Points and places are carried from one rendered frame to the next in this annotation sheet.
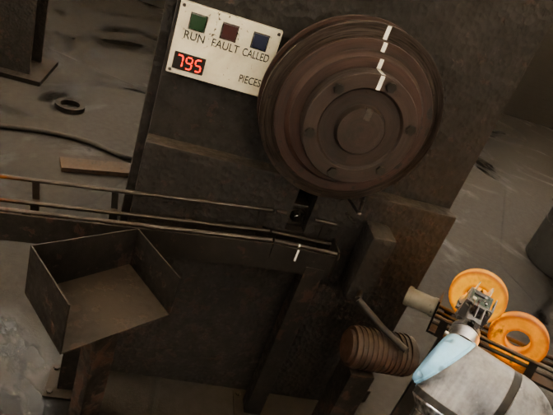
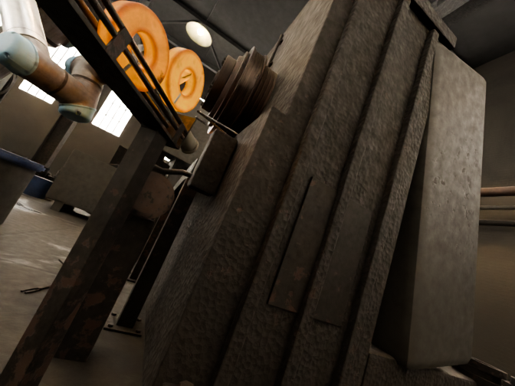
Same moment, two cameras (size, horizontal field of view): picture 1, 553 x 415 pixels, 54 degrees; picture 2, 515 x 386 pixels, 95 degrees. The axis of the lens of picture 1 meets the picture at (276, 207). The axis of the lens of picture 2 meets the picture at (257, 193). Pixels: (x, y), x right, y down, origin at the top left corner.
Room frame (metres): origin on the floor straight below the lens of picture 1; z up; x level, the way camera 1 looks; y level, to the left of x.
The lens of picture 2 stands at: (1.55, -1.20, 0.44)
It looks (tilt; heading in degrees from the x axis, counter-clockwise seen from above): 13 degrees up; 84
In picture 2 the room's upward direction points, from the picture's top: 22 degrees clockwise
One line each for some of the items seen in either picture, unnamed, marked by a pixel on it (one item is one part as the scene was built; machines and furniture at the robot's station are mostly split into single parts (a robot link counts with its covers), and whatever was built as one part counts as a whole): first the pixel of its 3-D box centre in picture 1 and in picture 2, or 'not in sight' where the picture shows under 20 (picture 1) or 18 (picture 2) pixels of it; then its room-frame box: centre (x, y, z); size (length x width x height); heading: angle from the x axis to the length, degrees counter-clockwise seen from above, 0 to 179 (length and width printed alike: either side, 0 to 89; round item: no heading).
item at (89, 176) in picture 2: not in sight; (108, 193); (-0.04, 2.37, 0.39); 1.03 x 0.83 x 0.79; 20
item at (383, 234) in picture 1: (365, 261); (213, 163); (1.44, -0.31, 0.68); 0.11 x 0.08 x 0.24; 16
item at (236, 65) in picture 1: (224, 50); not in sight; (1.37, 0.27, 1.15); 0.26 x 0.02 x 0.18; 106
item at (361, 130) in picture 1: (358, 128); (217, 84); (1.27, -0.12, 1.11); 0.28 x 0.06 x 0.28; 106
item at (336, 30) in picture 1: (349, 113); (234, 95); (1.36, -0.09, 1.11); 0.47 x 0.06 x 0.47; 106
